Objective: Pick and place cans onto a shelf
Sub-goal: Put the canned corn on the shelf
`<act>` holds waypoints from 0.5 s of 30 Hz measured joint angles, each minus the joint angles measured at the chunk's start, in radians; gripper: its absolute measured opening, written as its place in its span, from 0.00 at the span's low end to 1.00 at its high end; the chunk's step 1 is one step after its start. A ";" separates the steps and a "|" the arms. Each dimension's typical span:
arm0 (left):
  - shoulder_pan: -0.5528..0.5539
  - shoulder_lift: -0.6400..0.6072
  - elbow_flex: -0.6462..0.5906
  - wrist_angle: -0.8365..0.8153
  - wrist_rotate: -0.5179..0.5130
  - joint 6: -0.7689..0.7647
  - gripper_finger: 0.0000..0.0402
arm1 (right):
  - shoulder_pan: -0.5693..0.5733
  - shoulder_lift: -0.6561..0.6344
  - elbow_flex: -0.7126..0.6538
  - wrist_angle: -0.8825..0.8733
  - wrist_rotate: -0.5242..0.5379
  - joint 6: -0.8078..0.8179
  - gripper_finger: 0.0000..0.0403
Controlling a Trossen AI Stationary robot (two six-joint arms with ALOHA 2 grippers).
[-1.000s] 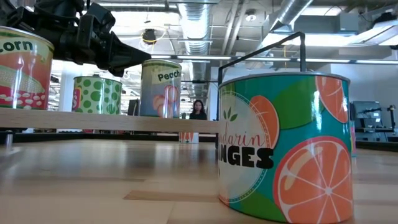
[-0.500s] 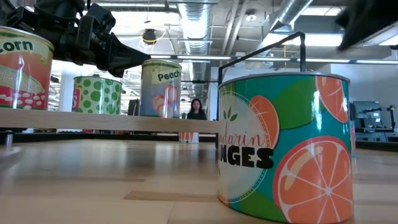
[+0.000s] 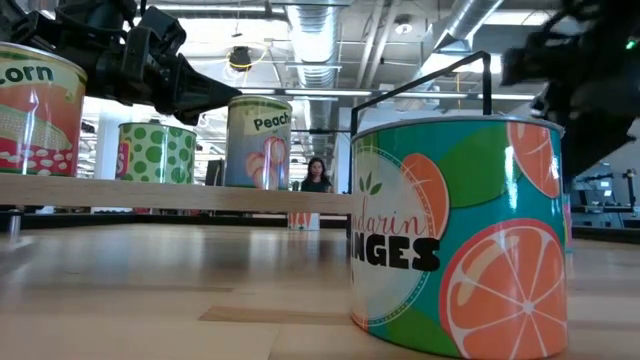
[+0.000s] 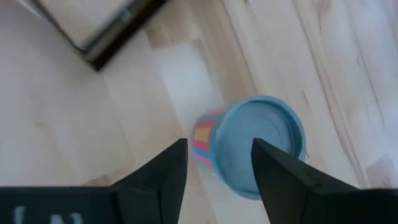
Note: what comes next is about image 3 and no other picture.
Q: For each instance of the slanted silver ceiling duct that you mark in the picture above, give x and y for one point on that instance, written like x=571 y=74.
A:
x=470 y=17

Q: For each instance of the large silver ceiling duct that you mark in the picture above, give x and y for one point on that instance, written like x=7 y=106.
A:
x=315 y=45

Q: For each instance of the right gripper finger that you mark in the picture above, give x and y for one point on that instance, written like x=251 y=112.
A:
x=590 y=142

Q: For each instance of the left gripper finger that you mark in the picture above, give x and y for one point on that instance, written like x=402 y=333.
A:
x=205 y=87
x=195 y=116

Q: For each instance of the tall corn can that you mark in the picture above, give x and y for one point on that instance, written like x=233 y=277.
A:
x=40 y=115

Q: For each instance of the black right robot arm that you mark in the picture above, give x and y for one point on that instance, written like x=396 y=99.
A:
x=600 y=12

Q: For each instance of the black computer monitor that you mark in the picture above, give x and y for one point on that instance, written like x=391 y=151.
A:
x=214 y=172

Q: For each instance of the tall peaches can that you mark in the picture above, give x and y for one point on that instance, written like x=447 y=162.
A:
x=257 y=150

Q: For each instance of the round ceiling sensor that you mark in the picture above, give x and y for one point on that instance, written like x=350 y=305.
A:
x=403 y=27

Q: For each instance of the person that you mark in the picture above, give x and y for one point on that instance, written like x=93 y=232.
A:
x=316 y=186

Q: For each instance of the black overhead camera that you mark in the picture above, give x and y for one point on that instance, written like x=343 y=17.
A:
x=240 y=57

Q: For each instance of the white column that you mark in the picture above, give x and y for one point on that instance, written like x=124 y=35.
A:
x=107 y=145

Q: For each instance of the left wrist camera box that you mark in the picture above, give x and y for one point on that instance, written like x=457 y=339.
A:
x=162 y=30

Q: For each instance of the wooden shelf board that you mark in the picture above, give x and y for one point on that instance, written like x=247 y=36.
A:
x=175 y=195

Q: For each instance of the mandarin oranges can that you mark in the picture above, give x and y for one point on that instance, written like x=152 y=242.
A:
x=475 y=250

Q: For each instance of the silver shelf foot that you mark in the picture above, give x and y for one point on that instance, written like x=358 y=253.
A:
x=15 y=225

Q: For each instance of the background robot workstation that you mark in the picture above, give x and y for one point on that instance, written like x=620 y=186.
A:
x=600 y=200

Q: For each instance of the green polka dot can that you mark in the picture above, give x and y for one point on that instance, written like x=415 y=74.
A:
x=160 y=155

